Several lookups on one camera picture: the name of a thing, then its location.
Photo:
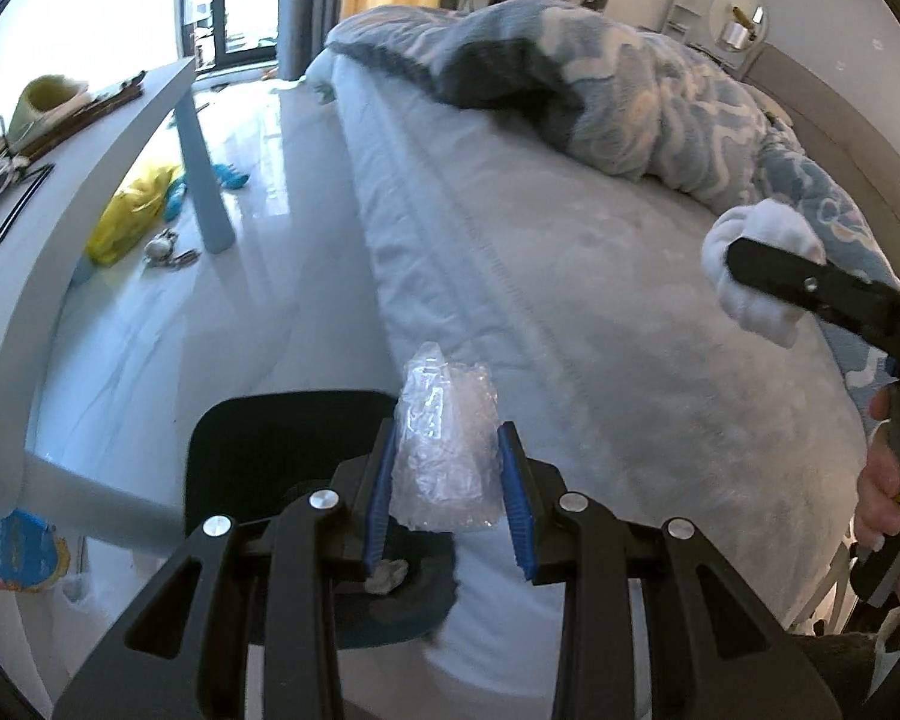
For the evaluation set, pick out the grey curtain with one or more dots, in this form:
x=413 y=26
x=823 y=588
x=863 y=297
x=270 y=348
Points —
x=307 y=0

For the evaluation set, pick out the person's dark trousers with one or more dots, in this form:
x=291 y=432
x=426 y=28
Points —
x=840 y=679

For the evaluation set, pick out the white shelf stand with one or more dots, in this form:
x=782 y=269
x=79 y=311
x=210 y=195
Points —
x=690 y=15

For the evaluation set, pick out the clear plastic wrap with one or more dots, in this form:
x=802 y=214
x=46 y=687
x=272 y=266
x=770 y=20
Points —
x=442 y=450

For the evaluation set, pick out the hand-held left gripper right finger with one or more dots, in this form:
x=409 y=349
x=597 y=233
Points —
x=514 y=510

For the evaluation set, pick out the teal toy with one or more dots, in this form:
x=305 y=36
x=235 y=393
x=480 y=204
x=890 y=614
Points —
x=229 y=176

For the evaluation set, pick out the blue printed packet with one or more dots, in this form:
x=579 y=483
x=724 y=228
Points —
x=15 y=551

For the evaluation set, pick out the blue patterned fleece blanket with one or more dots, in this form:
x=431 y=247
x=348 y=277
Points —
x=645 y=90

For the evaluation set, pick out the white sock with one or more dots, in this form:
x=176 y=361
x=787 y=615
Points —
x=772 y=229

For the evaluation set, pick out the brown sticks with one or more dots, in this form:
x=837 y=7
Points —
x=82 y=116

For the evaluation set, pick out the bunch of keys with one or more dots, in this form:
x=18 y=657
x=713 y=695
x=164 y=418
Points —
x=166 y=249

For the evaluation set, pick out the person's right hand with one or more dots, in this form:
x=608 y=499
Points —
x=881 y=487

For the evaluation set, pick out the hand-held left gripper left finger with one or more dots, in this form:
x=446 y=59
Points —
x=379 y=510

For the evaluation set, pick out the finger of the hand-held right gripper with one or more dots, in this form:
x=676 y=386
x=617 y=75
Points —
x=787 y=277

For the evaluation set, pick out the pale green cup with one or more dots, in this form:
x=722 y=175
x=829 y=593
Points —
x=49 y=101

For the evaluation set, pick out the black trash bin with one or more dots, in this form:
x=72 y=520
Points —
x=270 y=450

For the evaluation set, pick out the beige bed headboard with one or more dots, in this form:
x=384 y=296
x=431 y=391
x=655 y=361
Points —
x=855 y=127

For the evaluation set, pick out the round mirror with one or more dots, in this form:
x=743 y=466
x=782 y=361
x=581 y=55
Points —
x=739 y=15

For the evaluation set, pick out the light blue table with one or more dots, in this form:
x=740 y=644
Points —
x=67 y=240

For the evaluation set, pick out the yellow plastic bag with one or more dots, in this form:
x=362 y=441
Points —
x=131 y=214

